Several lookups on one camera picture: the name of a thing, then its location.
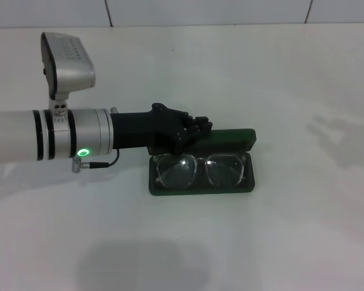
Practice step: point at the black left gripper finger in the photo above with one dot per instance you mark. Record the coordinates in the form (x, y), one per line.
(201, 120)
(197, 135)

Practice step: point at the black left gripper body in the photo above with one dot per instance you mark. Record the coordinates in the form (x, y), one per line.
(139, 130)

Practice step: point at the clear transparent glasses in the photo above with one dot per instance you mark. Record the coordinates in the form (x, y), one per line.
(174, 182)

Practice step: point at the green glasses case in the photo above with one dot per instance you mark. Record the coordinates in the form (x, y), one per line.
(200, 191)

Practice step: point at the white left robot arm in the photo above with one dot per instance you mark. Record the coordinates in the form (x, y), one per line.
(18, 136)

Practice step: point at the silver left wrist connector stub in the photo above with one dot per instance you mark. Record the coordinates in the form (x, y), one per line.
(113, 109)

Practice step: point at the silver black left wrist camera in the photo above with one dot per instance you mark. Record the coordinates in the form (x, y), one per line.
(69, 63)

